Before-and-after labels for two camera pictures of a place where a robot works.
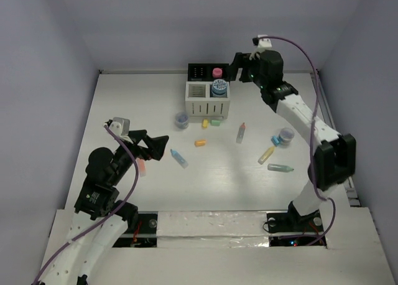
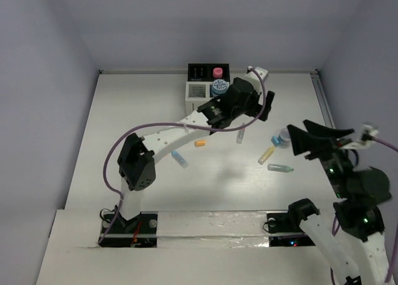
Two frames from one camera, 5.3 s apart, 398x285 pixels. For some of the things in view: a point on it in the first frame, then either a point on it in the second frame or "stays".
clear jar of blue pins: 285,135 stays
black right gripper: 242,60 → 301,140
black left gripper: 155,145 → 256,108
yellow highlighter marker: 265,157 stays
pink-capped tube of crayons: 217,72 stays
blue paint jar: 219,88 stays
